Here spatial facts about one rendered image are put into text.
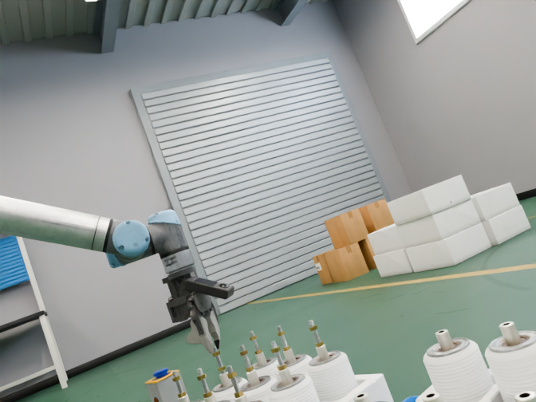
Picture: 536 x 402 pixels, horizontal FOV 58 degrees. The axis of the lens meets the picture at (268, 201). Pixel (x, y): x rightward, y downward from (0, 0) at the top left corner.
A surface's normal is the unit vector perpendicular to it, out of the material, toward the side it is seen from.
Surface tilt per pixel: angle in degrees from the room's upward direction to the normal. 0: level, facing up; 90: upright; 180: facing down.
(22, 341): 90
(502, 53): 90
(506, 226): 90
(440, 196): 90
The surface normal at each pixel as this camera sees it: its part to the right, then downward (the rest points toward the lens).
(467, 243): 0.42, -0.25
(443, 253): -0.84, 0.27
